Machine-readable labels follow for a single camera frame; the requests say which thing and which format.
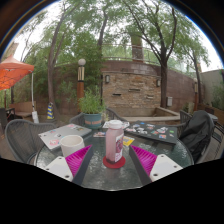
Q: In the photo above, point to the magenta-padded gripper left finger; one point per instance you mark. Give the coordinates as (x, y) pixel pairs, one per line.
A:
(77, 160)

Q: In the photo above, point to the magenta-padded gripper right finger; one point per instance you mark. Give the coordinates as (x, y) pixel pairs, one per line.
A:
(146, 160)

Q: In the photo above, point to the pink drink bottle white cap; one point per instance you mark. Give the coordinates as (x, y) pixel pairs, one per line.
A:
(114, 143)

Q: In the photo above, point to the white textured cup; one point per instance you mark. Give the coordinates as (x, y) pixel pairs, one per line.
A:
(71, 145)

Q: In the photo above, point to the black laptop with stickers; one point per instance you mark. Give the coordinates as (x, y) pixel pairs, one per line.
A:
(153, 131)

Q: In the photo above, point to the silver laptop with stickers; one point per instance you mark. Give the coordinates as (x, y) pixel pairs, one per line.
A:
(63, 133)

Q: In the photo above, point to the flat round red coaster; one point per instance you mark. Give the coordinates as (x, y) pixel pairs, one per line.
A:
(108, 164)

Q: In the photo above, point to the small colourful card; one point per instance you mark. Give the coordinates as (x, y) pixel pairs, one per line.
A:
(99, 134)

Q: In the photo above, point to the white sticker sheet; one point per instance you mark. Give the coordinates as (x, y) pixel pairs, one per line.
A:
(126, 124)

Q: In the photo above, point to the blue yellow striped cone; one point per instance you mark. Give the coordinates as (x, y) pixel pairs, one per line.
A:
(50, 111)

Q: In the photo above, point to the potted plant in teal pot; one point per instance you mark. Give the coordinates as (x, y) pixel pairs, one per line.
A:
(92, 106)

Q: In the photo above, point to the black jacket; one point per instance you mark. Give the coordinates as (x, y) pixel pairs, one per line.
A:
(196, 131)

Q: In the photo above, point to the grey wicker chair under jacket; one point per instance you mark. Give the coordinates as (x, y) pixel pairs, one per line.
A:
(206, 150)

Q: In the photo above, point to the tall green tree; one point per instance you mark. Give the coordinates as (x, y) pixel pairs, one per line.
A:
(163, 90)
(50, 73)

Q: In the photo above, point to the orange canopy on white pole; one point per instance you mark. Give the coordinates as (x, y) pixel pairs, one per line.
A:
(13, 71)

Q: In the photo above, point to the white wall box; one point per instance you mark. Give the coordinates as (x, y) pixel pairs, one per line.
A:
(169, 101)

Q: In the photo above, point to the wooden lamp post with globe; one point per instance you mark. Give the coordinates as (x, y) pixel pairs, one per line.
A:
(81, 83)

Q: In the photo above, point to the black wall lantern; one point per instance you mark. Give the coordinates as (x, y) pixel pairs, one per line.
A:
(107, 79)
(158, 82)

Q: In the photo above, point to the slim wooden lamp post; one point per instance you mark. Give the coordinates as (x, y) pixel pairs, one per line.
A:
(196, 96)

